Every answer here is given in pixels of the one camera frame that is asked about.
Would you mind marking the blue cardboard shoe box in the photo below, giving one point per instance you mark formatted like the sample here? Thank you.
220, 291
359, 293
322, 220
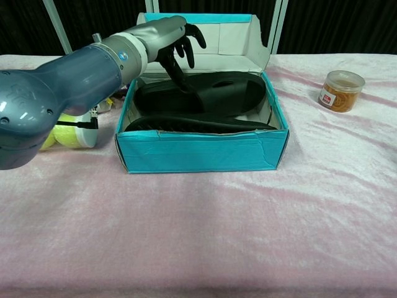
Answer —
201, 152

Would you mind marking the yellow tennis ball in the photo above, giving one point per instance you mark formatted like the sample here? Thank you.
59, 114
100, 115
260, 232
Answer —
48, 143
66, 136

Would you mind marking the white yellow plastic packet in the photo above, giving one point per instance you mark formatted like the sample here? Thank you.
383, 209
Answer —
107, 105

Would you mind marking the black rubber slipper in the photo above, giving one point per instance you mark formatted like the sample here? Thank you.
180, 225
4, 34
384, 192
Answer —
217, 93
198, 125

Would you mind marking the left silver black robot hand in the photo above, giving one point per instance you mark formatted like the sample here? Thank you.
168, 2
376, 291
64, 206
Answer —
161, 32

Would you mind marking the clear tennis ball tube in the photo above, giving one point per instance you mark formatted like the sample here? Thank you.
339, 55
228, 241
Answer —
87, 136

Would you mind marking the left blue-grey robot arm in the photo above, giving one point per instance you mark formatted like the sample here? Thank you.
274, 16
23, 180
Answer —
62, 90

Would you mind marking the pink velvet table cloth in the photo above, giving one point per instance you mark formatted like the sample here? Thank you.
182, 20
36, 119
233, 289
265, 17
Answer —
198, 232

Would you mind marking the white frame pole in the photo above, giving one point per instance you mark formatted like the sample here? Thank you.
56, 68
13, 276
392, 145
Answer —
149, 7
57, 26
279, 26

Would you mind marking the clear jar of rubber bands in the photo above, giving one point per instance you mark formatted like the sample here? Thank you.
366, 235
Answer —
341, 91

